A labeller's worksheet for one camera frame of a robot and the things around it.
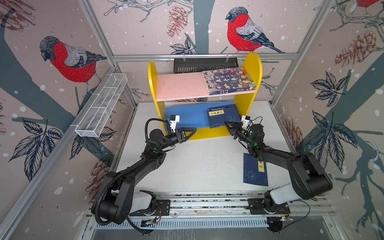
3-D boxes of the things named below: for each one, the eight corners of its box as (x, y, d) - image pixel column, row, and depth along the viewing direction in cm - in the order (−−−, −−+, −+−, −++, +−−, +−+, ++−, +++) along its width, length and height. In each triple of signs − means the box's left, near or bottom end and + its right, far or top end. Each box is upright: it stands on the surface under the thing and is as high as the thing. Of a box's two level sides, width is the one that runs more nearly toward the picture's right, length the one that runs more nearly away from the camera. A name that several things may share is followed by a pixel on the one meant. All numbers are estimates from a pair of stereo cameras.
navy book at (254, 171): (243, 182, 83) (244, 181, 82) (243, 154, 94) (244, 152, 93) (267, 187, 81) (268, 186, 80) (264, 158, 93) (265, 156, 91)
